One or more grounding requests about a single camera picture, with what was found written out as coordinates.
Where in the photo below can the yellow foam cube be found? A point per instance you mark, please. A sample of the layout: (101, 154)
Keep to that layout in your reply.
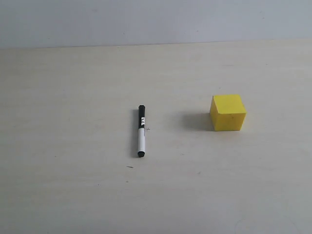
(227, 112)

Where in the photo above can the black and white whiteboard marker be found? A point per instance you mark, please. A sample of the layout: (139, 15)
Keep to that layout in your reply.
(141, 131)

